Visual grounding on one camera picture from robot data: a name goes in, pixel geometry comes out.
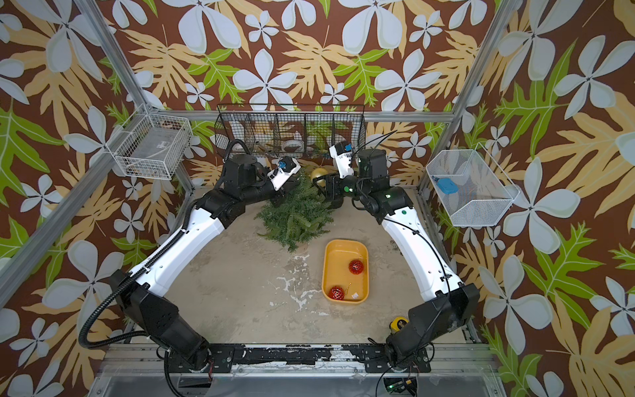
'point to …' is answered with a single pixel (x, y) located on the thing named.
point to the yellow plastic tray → (336, 255)
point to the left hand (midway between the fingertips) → (295, 175)
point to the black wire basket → (291, 130)
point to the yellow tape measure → (393, 325)
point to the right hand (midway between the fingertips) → (319, 178)
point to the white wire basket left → (149, 145)
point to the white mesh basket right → (470, 187)
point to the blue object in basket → (447, 185)
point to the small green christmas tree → (300, 213)
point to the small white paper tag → (355, 295)
